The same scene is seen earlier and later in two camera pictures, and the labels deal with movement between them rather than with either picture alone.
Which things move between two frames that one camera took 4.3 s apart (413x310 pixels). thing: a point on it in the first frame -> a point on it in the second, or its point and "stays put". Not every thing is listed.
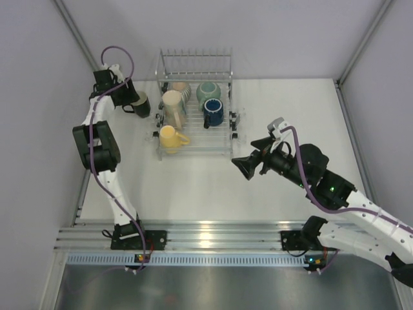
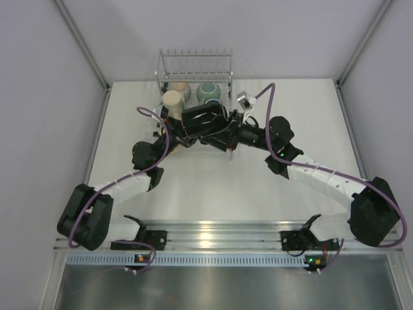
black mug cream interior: [141, 107] -> [201, 120]
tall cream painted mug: [175, 108] stays put
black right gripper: [247, 165] -> [228, 138]
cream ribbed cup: [184, 90] stays put
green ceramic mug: [206, 90] stays put
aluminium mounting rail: [229, 235] stays put
